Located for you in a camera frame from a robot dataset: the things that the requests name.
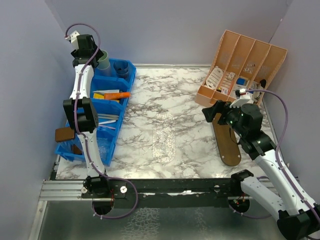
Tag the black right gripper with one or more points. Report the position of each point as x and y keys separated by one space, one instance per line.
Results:
x=210 y=112

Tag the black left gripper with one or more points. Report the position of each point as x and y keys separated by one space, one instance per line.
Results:
x=75 y=53

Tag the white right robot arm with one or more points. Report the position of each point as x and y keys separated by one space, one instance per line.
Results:
x=296 y=213

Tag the green plastic cup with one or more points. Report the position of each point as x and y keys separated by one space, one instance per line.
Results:
x=104 y=66

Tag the white oval soap packet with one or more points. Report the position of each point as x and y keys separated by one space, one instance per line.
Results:
x=214 y=78

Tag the brown oval wooden tray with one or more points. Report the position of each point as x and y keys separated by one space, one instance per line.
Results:
x=226 y=143

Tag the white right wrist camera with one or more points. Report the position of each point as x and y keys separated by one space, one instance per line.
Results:
x=242 y=97

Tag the dark blue plastic cup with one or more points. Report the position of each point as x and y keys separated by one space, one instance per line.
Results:
x=121 y=68

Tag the brown lid clear box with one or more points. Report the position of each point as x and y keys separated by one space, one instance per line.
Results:
x=66 y=136

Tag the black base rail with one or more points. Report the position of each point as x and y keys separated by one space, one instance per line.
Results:
x=165 y=193

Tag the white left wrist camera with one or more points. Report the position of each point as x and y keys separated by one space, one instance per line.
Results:
x=73 y=38

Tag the peach compartment organizer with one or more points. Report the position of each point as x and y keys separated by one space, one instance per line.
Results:
x=240 y=56

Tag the white blue box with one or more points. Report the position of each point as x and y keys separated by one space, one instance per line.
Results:
x=242 y=81

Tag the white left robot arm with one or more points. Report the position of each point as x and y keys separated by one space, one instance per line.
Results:
x=81 y=113

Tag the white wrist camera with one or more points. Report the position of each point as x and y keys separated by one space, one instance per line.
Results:
x=242 y=97
x=73 y=38

